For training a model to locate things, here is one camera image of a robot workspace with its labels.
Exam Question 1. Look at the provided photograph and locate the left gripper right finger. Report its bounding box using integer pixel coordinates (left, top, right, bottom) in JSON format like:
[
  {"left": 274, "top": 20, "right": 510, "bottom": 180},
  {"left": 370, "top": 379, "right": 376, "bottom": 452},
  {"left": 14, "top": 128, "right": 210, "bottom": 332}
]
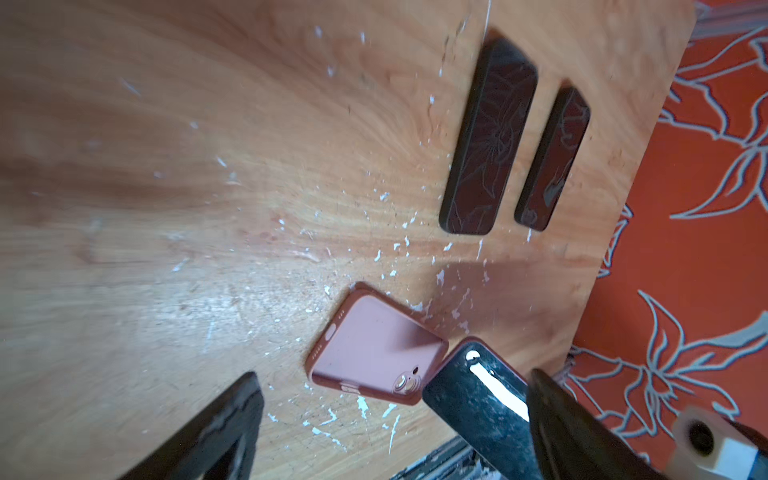
[{"left": 527, "top": 369, "right": 664, "bottom": 479}]

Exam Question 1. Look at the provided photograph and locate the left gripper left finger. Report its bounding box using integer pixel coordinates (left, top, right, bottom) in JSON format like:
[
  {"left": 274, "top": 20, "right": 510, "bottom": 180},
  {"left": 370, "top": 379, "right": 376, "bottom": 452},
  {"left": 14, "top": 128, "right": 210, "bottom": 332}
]
[{"left": 122, "top": 371, "right": 265, "bottom": 479}]

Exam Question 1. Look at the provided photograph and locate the purple phone case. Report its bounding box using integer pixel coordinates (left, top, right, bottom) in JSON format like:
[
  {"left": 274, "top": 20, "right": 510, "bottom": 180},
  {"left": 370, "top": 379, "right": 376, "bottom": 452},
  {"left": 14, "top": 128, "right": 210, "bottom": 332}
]
[{"left": 422, "top": 337, "right": 542, "bottom": 479}]

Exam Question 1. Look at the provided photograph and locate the pink phone case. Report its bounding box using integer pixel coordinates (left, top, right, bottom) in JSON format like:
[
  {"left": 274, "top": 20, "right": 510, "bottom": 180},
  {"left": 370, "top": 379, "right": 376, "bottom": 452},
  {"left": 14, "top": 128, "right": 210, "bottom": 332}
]
[{"left": 304, "top": 282, "right": 449, "bottom": 406}]

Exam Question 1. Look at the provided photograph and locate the dark phone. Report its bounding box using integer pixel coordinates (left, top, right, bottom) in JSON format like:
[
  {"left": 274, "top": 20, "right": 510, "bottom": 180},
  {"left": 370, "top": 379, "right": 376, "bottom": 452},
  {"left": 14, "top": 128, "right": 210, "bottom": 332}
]
[{"left": 514, "top": 85, "right": 591, "bottom": 232}]

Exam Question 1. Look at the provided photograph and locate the black phone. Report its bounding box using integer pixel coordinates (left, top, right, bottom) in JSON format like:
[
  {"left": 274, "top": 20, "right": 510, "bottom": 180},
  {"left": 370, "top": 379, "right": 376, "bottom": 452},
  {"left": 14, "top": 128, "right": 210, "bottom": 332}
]
[{"left": 439, "top": 37, "right": 538, "bottom": 236}]

